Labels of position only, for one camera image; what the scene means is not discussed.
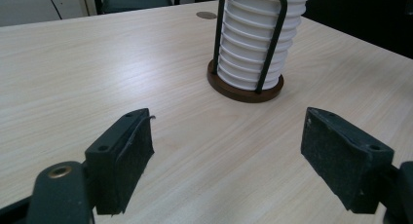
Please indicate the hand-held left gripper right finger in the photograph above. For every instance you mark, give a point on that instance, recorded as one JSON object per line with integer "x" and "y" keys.
{"x": 341, "y": 162}

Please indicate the round grommet cover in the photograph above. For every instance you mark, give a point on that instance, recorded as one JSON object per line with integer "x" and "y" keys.
{"x": 206, "y": 15}

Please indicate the stack of white paper cups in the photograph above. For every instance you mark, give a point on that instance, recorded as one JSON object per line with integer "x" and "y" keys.
{"x": 256, "y": 39}

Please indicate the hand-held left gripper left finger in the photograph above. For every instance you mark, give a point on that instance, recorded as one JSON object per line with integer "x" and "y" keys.
{"x": 120, "y": 162}

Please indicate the dark chair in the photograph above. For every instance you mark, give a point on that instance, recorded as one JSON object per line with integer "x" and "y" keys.
{"x": 136, "y": 0}

